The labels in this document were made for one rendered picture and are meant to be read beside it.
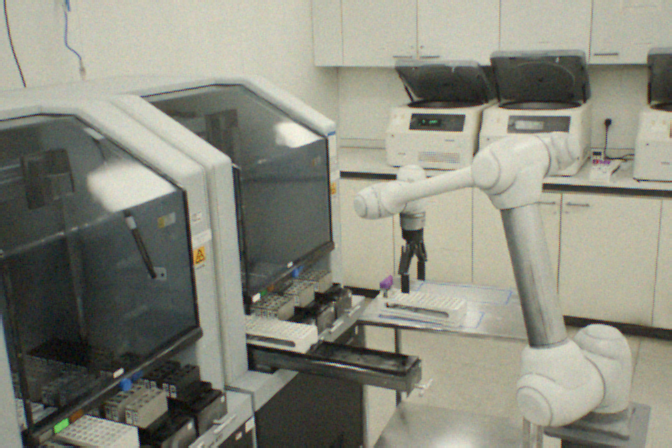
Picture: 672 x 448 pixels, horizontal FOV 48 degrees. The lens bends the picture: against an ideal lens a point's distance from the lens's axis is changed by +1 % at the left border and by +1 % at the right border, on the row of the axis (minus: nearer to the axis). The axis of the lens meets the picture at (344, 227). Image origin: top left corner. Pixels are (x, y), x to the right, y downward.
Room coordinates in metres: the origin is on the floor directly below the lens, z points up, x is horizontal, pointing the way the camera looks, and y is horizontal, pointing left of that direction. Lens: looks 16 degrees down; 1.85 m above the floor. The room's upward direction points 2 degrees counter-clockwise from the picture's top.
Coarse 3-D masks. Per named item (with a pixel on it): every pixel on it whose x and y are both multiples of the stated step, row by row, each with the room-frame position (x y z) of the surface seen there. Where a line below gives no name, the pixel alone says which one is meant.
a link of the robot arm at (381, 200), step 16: (448, 176) 2.19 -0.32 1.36; (464, 176) 2.17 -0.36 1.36; (368, 192) 2.28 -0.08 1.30; (384, 192) 2.27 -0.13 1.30; (400, 192) 2.23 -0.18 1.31; (416, 192) 2.21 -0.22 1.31; (432, 192) 2.20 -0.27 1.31; (368, 208) 2.25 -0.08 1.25; (384, 208) 2.26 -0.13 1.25; (400, 208) 2.27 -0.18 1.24
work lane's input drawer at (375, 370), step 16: (256, 352) 2.21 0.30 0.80; (272, 352) 2.20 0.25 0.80; (288, 352) 2.17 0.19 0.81; (320, 352) 2.18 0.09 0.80; (336, 352) 2.18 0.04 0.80; (352, 352) 2.18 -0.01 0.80; (368, 352) 2.17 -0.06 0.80; (384, 352) 2.15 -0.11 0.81; (288, 368) 2.16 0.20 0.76; (304, 368) 2.14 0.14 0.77; (320, 368) 2.11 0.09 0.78; (336, 368) 2.09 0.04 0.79; (352, 368) 2.06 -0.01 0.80; (368, 368) 2.05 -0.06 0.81; (384, 368) 2.03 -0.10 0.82; (400, 368) 2.03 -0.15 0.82; (416, 368) 2.06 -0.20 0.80; (368, 384) 2.04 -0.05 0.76; (384, 384) 2.02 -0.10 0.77; (400, 384) 2.00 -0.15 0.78; (416, 384) 2.04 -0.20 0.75
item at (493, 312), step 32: (416, 288) 2.67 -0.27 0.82; (448, 288) 2.66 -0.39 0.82; (480, 288) 2.65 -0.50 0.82; (512, 288) 2.64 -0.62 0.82; (384, 320) 2.38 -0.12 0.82; (416, 320) 2.37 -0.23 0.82; (480, 320) 2.35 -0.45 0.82; (512, 320) 2.34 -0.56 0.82; (416, 416) 2.66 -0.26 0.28; (448, 416) 2.65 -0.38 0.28; (480, 416) 2.65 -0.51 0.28
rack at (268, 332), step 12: (252, 324) 2.29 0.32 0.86; (264, 324) 2.28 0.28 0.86; (276, 324) 2.28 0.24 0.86; (288, 324) 2.28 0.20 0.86; (300, 324) 2.27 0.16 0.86; (252, 336) 2.29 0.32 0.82; (264, 336) 2.31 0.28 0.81; (276, 336) 2.20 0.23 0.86; (288, 336) 2.18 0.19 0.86; (300, 336) 2.18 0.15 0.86; (312, 336) 2.21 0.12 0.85; (288, 348) 2.18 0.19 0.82; (300, 348) 2.16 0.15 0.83
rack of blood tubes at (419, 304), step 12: (384, 300) 2.43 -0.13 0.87; (396, 300) 2.41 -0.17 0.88; (408, 300) 2.41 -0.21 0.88; (420, 300) 2.40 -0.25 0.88; (432, 300) 2.40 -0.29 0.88; (444, 300) 2.40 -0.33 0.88; (456, 300) 2.38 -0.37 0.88; (384, 312) 2.43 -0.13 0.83; (396, 312) 2.41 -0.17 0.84; (408, 312) 2.39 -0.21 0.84; (420, 312) 2.43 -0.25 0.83; (432, 312) 2.42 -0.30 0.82; (444, 312) 2.42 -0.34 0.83; (456, 312) 2.30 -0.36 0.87; (444, 324) 2.32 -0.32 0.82; (456, 324) 2.30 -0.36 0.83
